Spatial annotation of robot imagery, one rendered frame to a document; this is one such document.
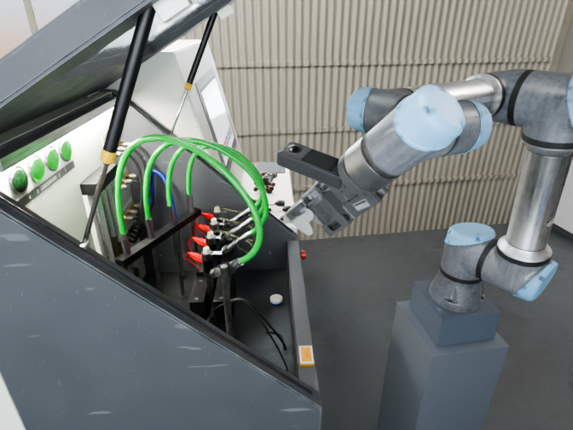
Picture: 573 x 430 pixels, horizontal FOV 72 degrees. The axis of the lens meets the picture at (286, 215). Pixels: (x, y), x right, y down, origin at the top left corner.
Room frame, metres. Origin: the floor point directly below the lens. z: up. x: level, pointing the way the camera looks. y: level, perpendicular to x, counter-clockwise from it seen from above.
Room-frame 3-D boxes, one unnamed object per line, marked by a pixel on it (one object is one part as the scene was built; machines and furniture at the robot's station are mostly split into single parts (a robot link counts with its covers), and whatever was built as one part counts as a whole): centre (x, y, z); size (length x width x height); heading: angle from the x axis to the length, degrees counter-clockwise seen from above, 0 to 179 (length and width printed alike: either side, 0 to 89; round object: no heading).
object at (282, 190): (1.57, 0.09, 0.96); 0.70 x 0.22 x 0.03; 2
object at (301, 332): (0.87, -0.03, 0.87); 0.62 x 0.04 x 0.16; 2
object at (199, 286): (0.98, 0.21, 0.91); 0.34 x 0.10 x 0.15; 2
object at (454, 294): (0.94, -0.50, 0.95); 0.15 x 0.15 x 0.10
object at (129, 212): (1.09, 0.48, 1.20); 0.13 x 0.03 x 0.31; 2
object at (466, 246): (0.93, -0.50, 1.07); 0.13 x 0.12 x 0.14; 38
